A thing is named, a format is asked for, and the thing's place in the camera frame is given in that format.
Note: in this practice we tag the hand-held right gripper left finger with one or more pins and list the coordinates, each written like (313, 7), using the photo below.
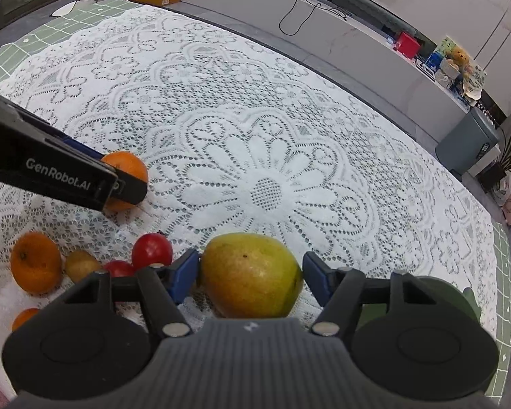
(186, 277)

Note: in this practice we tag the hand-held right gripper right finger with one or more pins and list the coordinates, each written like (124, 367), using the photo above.
(317, 281)

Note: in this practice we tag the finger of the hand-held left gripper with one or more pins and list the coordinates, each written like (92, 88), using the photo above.
(83, 149)
(130, 187)

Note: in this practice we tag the orange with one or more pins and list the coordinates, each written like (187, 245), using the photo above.
(36, 262)
(130, 166)
(24, 318)

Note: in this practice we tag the red tomato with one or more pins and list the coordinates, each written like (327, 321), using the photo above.
(152, 250)
(119, 269)

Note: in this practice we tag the green bowl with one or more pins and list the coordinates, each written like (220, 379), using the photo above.
(447, 298)

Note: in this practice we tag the brown kiwi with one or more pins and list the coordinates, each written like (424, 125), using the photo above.
(81, 264)

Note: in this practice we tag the white round device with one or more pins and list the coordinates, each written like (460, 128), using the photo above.
(63, 10)

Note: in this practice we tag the white lace tablecloth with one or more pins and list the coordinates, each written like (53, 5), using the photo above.
(281, 115)

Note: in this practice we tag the grey bin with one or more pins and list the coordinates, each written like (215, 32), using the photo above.
(466, 142)

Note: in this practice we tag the white plastic bag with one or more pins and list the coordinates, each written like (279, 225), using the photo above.
(506, 187)

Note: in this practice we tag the grey tv cabinet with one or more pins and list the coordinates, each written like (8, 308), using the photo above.
(323, 30)

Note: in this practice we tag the blue box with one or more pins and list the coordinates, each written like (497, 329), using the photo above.
(435, 60)

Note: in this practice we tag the red box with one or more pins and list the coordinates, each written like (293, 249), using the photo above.
(408, 44)

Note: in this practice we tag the yellow plush toy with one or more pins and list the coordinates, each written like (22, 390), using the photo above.
(457, 57)

